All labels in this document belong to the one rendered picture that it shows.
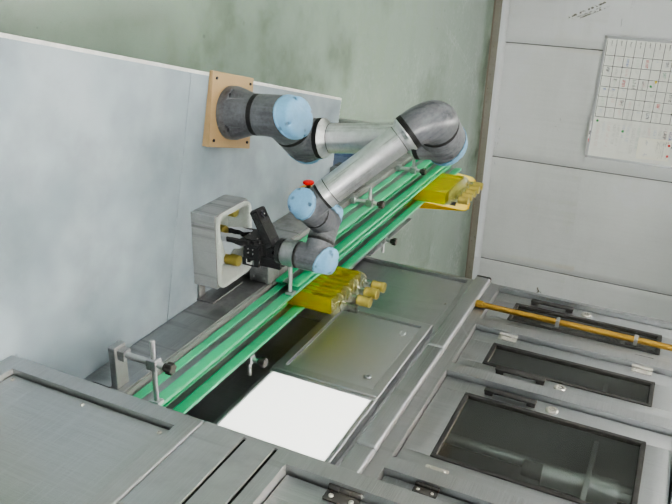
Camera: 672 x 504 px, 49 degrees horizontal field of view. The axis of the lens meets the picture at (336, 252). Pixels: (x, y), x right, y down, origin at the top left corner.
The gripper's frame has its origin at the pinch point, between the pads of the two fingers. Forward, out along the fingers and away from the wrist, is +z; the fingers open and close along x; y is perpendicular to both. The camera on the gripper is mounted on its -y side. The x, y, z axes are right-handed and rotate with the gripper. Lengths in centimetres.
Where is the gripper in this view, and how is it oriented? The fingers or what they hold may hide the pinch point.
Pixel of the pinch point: (222, 230)
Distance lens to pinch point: 213.6
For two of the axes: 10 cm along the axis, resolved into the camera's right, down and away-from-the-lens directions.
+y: -0.3, 9.2, 3.9
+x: 4.3, -3.3, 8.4
